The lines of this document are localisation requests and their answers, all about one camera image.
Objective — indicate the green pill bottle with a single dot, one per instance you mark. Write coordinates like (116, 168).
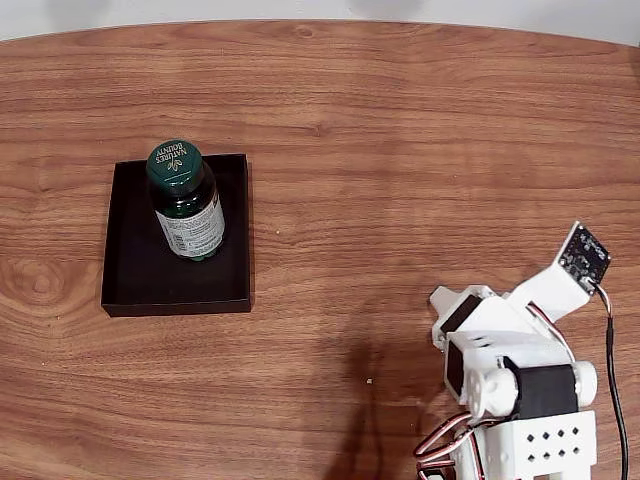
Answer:
(175, 165)

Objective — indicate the black open box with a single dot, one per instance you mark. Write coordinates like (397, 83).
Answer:
(130, 280)

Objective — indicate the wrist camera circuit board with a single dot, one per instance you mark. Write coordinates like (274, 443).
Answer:
(585, 255)

